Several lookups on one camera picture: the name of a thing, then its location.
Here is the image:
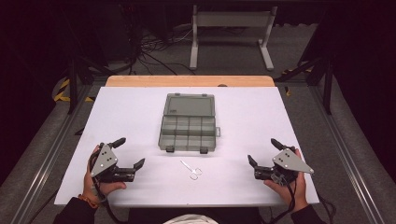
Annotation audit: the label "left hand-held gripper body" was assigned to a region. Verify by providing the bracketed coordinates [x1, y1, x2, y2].
[89, 143, 137, 184]

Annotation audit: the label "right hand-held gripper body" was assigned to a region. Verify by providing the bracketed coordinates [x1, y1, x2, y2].
[253, 146, 315, 188]

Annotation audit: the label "person's left hand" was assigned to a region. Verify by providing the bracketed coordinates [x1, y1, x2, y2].
[81, 145, 128, 203]

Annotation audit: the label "person's right hand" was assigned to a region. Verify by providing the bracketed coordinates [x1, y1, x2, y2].
[262, 147, 309, 215]

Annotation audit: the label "white table mat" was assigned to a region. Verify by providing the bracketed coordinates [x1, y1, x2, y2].
[53, 86, 320, 208]

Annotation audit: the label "small silver scissors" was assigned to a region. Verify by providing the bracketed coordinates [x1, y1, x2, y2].
[179, 159, 204, 181]

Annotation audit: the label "grey clear compartment box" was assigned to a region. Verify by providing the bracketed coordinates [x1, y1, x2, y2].
[157, 92, 222, 155]

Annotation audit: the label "yellow black floor tape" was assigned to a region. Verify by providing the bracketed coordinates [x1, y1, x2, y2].
[52, 77, 95, 104]

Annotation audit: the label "person's white clothing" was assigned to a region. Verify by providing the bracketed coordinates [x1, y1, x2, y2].
[163, 213, 219, 224]

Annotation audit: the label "black metal stand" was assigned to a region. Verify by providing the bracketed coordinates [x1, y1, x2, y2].
[66, 55, 110, 115]
[275, 55, 334, 116]

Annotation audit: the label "wooden table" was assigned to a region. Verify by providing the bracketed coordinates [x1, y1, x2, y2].
[105, 75, 276, 89]

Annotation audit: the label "white metal stand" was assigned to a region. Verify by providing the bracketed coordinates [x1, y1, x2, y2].
[189, 4, 279, 72]

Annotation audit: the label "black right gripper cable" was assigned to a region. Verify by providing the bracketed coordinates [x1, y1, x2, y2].
[268, 181, 298, 224]

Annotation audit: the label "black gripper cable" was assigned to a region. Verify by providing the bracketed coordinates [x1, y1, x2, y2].
[89, 148, 125, 224]
[268, 181, 298, 224]

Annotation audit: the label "orange bracelet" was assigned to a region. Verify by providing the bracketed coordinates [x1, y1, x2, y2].
[77, 193, 101, 210]

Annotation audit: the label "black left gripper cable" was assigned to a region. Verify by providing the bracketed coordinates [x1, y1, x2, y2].
[89, 148, 125, 224]

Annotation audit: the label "aluminium floor rail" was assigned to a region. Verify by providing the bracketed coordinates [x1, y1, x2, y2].
[307, 85, 389, 224]
[8, 85, 101, 224]

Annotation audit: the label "black floor cables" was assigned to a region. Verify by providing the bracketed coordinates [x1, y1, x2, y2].
[129, 26, 198, 77]

